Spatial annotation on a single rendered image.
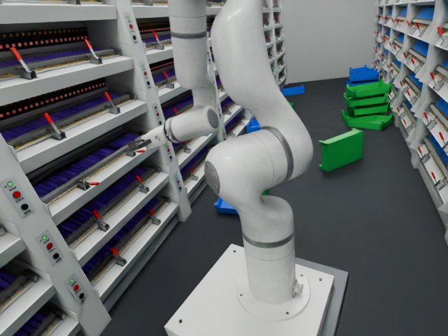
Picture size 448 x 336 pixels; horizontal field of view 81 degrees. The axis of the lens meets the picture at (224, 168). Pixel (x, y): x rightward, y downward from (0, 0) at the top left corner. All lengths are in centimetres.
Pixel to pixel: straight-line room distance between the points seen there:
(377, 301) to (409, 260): 25
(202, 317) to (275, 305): 18
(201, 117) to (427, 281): 100
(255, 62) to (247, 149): 15
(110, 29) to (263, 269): 112
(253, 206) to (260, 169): 7
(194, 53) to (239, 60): 24
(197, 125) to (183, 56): 19
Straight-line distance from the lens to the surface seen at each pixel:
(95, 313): 123
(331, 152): 183
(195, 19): 70
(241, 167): 46
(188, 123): 80
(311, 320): 71
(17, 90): 97
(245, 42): 50
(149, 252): 144
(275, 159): 49
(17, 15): 103
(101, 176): 113
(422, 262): 134
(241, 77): 49
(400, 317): 116
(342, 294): 81
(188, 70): 73
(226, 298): 75
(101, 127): 111
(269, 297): 70
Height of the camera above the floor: 93
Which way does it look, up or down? 27 degrees down
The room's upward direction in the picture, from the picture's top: 12 degrees counter-clockwise
